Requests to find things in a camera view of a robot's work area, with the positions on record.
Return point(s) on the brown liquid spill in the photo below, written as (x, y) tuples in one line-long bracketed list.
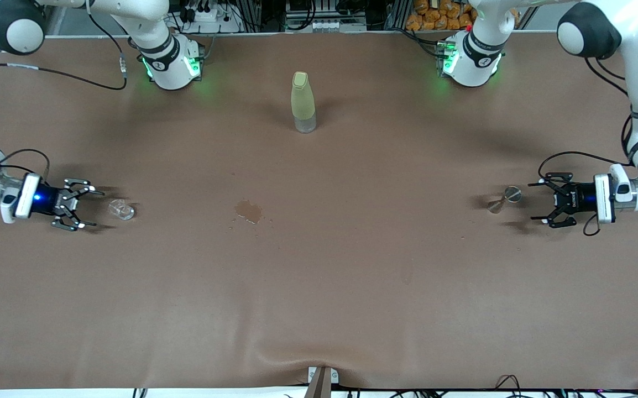
[(249, 211)]

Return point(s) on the orange snack pile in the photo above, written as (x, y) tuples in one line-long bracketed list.
[(440, 16)]

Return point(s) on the green bottle with clear base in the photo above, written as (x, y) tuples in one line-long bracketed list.
[(302, 99)]

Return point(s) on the clear glass cup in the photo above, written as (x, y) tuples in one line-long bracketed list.
[(123, 210)]

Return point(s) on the white terminal block row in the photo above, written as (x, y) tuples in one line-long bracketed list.
[(335, 25)]

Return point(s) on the brown table mat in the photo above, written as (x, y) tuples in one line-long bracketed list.
[(319, 287)]

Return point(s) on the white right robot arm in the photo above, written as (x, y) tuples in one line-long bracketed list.
[(170, 72)]

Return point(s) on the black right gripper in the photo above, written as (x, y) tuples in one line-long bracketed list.
[(48, 200)]

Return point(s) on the white power strip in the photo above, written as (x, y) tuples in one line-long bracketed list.
[(214, 25)]

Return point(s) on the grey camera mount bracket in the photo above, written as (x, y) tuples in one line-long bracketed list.
[(319, 384)]

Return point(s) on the steel jigger measuring cup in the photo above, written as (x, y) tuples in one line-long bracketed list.
[(512, 194)]

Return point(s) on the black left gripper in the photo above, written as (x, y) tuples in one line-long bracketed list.
[(581, 198)]

